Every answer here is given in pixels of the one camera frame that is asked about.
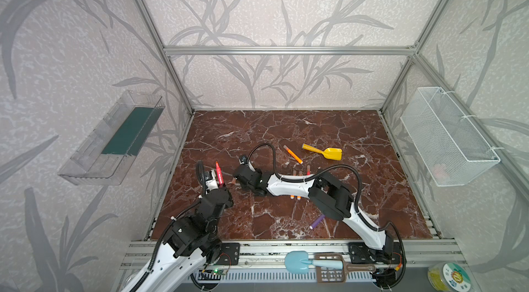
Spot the white wire basket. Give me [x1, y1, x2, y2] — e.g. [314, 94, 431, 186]
[401, 87, 501, 187]

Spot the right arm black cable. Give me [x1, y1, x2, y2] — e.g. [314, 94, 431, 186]
[247, 142, 408, 276]

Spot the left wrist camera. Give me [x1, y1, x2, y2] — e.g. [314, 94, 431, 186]
[203, 170, 218, 194]

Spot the clear plastic wall shelf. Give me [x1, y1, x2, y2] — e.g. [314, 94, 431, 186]
[58, 90, 165, 186]

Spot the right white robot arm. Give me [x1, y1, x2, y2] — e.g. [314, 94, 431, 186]
[234, 164, 395, 263]

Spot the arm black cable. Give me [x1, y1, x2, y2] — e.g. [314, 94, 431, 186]
[127, 160, 207, 292]
[247, 142, 408, 276]

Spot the yellow toy scoop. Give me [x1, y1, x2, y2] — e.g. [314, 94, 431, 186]
[302, 144, 342, 161]

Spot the aluminium front rail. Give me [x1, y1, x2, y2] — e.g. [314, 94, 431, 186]
[119, 239, 466, 270]

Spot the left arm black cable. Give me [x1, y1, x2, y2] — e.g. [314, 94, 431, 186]
[127, 160, 207, 292]

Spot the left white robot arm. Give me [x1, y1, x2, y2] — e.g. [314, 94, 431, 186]
[123, 187, 233, 291]

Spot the purple marker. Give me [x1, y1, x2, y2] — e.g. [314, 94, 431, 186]
[309, 214, 325, 230]

